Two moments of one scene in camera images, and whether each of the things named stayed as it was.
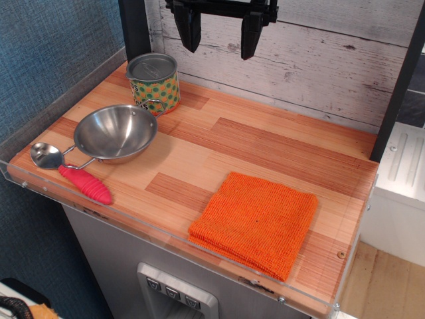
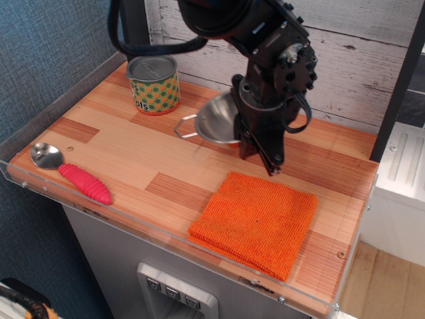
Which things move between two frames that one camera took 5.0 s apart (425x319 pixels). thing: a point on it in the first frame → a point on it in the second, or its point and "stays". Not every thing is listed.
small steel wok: [118, 133] → [215, 120]
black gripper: [232, 8] → [267, 102]
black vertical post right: [400, 90] stays
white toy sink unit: [394, 219] stays
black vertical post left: [135, 26] stays
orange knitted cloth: [255, 222] stays
